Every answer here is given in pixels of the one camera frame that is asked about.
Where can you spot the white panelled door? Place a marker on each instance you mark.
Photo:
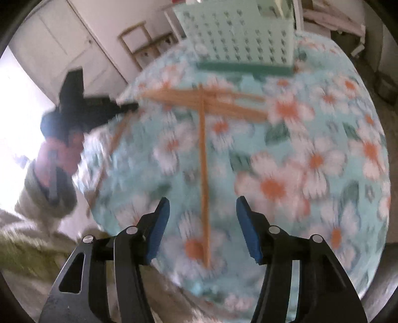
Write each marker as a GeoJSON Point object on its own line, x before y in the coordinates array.
{"type": "Point", "coordinates": [62, 40]}

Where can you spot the person's left hand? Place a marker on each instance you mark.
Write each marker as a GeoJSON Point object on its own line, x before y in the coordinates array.
{"type": "Point", "coordinates": [67, 161]}

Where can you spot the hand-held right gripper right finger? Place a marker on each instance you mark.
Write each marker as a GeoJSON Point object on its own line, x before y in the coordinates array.
{"type": "Point", "coordinates": [250, 231]}

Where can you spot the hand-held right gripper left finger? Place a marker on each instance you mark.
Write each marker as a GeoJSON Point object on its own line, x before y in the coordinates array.
{"type": "Point", "coordinates": [155, 231]}

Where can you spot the blue floral blanket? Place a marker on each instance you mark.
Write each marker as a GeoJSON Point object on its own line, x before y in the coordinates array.
{"type": "Point", "coordinates": [279, 155]}

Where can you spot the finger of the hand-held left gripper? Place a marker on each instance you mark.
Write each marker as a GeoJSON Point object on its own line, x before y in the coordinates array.
{"type": "Point", "coordinates": [126, 108]}

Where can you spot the green rug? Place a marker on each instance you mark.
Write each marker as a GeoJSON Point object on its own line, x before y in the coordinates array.
{"type": "Point", "coordinates": [28, 257]}

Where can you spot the green star-cutout utensil holder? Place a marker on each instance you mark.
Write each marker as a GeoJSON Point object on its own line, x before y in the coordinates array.
{"type": "Point", "coordinates": [236, 34]}

